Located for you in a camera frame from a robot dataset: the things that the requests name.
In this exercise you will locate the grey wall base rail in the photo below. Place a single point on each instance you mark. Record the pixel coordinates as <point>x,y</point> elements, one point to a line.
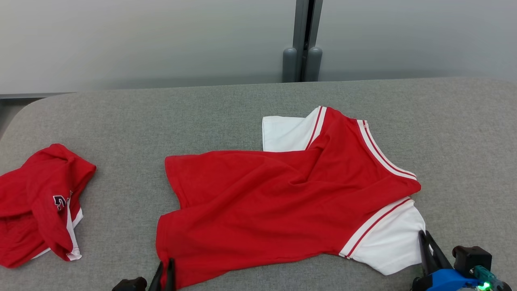
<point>36,95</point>

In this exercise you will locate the grey metal partition post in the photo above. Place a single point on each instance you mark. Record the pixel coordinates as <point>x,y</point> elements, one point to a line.
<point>302,36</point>

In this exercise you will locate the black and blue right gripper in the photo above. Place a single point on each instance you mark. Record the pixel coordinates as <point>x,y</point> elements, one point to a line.
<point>444,282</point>

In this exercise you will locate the red shorts with white stripe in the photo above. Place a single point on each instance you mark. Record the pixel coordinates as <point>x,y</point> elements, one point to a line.
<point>40,182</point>

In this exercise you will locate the red and white jersey shirt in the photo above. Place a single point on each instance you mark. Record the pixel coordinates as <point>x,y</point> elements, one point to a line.
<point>262,194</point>

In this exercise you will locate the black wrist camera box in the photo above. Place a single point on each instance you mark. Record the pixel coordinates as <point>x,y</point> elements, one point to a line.
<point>129,285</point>
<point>470,258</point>

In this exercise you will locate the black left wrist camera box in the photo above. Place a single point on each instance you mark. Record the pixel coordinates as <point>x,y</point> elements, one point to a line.
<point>129,285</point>

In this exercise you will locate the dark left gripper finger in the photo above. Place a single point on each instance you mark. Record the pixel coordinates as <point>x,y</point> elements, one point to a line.
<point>170,279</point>
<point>156,281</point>

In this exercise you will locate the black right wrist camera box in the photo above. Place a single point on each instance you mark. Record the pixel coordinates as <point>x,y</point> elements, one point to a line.
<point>470,258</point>

